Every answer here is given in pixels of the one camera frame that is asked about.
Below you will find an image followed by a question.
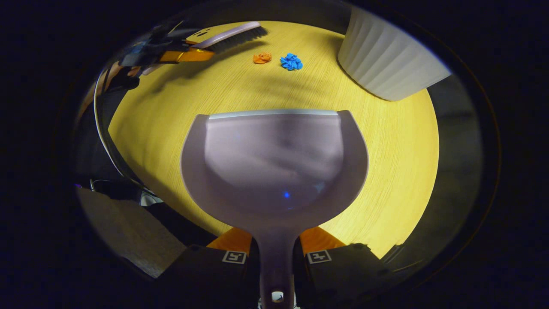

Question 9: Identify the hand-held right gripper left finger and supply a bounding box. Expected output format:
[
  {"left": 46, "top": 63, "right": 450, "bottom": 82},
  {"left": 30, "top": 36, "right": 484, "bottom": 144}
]
[{"left": 154, "top": 227, "right": 260, "bottom": 309}]

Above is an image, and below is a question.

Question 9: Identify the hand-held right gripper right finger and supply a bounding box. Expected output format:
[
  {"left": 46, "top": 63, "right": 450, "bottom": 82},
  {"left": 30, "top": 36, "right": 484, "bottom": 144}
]
[{"left": 294, "top": 226, "right": 397, "bottom": 309}]

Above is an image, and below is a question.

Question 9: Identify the light purple small broom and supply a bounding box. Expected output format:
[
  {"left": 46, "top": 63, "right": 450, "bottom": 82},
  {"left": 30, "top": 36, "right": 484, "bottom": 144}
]
[{"left": 142, "top": 21, "right": 269, "bottom": 76}]

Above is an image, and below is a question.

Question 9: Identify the blue paper scrap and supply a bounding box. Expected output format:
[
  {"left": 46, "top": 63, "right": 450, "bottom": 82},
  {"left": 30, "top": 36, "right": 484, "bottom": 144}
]
[{"left": 281, "top": 53, "right": 303, "bottom": 71}]

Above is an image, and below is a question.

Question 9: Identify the light purple dustpan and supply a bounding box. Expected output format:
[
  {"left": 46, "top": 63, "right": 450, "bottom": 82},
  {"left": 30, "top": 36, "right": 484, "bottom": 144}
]
[{"left": 180, "top": 109, "right": 369, "bottom": 309}]

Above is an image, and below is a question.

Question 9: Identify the white ribbed garbage bin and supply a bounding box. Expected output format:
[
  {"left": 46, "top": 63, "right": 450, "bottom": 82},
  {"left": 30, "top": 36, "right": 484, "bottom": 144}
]
[{"left": 338, "top": 5, "right": 452, "bottom": 102}]

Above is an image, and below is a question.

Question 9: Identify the white cable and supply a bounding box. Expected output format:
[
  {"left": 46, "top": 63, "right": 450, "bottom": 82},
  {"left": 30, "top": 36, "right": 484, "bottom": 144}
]
[{"left": 93, "top": 69, "right": 148, "bottom": 191}]

